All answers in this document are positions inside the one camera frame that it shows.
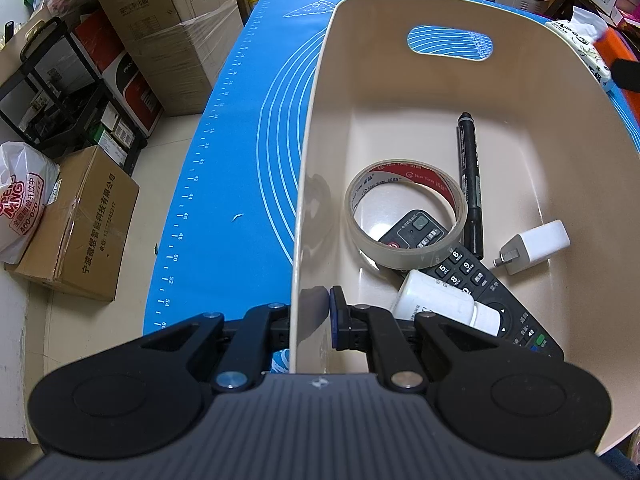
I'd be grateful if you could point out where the white plastic bag red print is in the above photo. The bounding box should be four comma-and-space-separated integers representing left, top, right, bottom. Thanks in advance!
0, 141, 61, 265

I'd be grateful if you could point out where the blue silicone baking mat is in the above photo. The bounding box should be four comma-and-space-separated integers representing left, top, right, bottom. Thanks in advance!
142, 0, 640, 374

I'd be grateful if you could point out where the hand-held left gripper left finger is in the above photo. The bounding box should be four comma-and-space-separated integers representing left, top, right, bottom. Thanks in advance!
139, 302, 292, 394

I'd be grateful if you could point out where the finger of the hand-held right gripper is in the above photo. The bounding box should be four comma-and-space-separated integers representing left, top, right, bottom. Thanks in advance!
612, 58, 640, 93

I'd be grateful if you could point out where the white plastic bottle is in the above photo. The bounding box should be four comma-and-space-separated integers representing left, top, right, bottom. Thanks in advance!
390, 270, 502, 337

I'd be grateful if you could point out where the tan paper bag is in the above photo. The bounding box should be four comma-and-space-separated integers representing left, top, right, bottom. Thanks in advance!
0, 15, 66, 91

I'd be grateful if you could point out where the brown cardboard box with print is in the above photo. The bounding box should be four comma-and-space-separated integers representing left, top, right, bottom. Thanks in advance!
7, 146, 140, 302

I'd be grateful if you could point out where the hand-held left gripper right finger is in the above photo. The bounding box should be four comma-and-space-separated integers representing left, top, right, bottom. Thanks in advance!
328, 285, 502, 394

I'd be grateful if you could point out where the beige plastic basin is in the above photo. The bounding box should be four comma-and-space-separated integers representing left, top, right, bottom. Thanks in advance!
288, 0, 640, 456

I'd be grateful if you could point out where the plastic-wrapped brown cardboard box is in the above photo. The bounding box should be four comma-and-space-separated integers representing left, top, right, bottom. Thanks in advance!
120, 0, 246, 117

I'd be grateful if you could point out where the white charger plug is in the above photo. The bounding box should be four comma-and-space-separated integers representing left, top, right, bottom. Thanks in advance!
492, 220, 571, 276

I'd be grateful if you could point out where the black remote control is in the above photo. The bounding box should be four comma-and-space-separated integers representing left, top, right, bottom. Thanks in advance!
377, 209, 566, 361

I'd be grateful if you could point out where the red and white appliance box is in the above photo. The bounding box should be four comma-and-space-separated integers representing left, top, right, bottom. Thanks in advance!
75, 10, 163, 136

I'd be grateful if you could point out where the small green box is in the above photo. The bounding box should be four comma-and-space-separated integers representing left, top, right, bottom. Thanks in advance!
97, 115, 133, 161

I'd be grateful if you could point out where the white tape roll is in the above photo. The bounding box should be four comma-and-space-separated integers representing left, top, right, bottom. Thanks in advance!
344, 160, 469, 270

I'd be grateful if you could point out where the black marker pen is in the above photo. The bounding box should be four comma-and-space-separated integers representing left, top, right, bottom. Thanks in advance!
456, 112, 485, 261

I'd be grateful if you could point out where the black metal rack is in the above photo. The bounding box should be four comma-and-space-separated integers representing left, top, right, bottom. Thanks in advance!
0, 17, 148, 176

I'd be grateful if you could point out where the white tissue pack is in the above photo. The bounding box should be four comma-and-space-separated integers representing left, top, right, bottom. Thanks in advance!
545, 6, 615, 92

